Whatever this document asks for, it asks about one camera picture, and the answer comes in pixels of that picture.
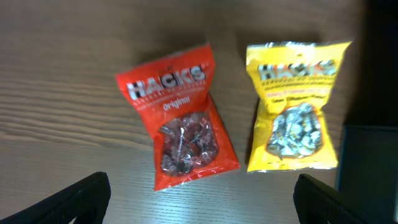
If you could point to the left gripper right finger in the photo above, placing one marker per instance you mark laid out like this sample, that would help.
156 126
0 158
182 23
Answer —
318 203

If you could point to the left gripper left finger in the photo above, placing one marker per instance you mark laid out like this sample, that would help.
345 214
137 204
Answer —
86 201

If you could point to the red Hacks candy bag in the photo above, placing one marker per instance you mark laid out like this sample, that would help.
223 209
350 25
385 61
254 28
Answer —
172 97

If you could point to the yellow Hacks candy bag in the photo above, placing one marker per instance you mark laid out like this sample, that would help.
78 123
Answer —
294 81

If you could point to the dark green open box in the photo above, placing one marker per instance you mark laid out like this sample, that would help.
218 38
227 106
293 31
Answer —
368 163

